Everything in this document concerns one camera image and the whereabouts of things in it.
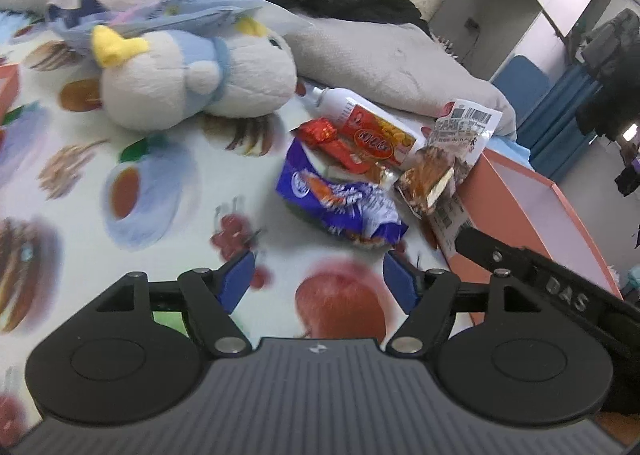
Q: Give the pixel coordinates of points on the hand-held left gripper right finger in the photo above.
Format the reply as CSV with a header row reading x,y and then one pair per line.
x,y
402,280

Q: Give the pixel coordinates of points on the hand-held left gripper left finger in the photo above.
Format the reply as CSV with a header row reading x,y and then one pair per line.
x,y
237,280

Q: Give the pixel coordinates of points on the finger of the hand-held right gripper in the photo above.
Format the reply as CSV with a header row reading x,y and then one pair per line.
x,y
487,250

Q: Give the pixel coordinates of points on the clear labelled packet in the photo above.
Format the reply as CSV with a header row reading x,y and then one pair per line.
x,y
447,222

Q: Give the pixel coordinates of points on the pink cardboard box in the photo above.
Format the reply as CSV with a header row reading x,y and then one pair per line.
x,y
525,205

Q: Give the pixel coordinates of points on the purple snack packet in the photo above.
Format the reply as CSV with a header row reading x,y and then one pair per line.
x,y
340,195

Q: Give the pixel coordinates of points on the brown snack packet white label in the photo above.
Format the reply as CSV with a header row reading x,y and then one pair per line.
x,y
430,175

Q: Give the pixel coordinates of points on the blue bedsheet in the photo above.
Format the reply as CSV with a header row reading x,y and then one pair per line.
x,y
505,150

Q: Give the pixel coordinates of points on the blue curtain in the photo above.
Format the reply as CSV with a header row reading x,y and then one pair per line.
x,y
560,125

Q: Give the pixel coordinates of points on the fruit printed blanket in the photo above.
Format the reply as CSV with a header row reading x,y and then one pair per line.
x,y
100,185

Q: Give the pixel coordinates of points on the small red snack packet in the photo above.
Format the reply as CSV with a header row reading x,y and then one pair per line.
x,y
320,132

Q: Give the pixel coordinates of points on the white bottle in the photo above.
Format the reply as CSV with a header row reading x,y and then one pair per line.
x,y
332,101

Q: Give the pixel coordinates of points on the white and blue plush toy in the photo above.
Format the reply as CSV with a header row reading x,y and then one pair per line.
x,y
200,75

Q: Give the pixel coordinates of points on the grey pillow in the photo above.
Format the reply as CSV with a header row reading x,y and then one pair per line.
x,y
380,60

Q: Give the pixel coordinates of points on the black hanging clothes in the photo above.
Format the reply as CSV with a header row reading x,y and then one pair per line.
x,y
612,65

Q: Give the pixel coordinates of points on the light blue plastic bag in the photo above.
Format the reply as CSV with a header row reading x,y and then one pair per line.
x,y
165,10

